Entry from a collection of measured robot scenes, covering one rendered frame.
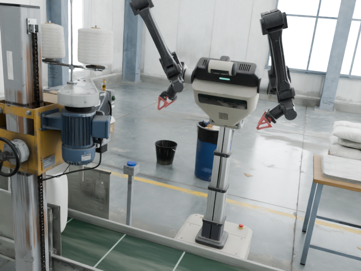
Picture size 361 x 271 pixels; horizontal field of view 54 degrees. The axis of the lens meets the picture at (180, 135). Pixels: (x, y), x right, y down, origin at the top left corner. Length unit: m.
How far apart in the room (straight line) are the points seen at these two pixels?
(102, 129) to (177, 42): 8.76
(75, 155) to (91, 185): 0.96
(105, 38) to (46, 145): 0.56
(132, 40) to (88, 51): 8.92
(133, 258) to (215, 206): 0.67
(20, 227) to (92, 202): 0.80
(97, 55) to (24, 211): 0.82
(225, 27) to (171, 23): 1.56
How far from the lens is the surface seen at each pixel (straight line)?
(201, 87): 2.08
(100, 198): 2.59
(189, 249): 2.34
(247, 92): 2.03
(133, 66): 10.61
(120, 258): 2.25
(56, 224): 2.15
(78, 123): 1.60
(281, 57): 1.67
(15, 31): 1.65
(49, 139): 1.74
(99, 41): 1.66
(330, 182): 2.78
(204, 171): 4.16
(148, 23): 1.86
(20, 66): 1.65
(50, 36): 1.82
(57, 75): 7.98
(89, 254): 2.29
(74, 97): 1.55
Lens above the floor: 1.74
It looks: 17 degrees down
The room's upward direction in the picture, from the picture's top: 5 degrees clockwise
